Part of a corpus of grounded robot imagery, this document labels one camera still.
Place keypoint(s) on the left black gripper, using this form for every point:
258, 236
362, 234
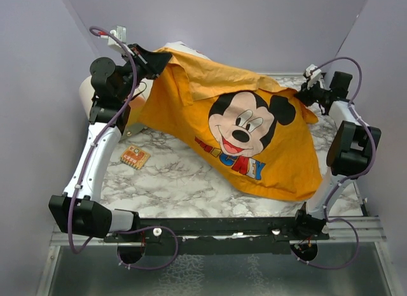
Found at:
151, 62

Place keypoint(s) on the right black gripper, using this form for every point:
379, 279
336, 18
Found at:
303, 95

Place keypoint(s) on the white pillow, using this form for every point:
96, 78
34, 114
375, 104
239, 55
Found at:
181, 47

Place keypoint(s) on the orange Mickey Mouse pillowcase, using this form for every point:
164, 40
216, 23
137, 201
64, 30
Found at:
249, 128

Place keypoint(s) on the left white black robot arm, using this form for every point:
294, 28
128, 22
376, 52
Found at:
78, 210

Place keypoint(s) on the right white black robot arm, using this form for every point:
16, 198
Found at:
350, 155

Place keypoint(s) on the white cylinder with orange lid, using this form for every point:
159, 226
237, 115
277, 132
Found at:
133, 127

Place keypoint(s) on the small orange patterned card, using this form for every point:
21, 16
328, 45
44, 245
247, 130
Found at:
134, 157

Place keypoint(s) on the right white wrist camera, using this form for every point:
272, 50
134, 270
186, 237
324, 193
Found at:
312, 74

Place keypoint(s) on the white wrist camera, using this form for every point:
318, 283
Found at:
120, 34
312, 74

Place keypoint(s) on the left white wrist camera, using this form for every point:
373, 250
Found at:
120, 34

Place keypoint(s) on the aluminium frame rail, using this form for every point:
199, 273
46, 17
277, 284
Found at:
359, 228

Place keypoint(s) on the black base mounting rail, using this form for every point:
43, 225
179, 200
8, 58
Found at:
217, 236

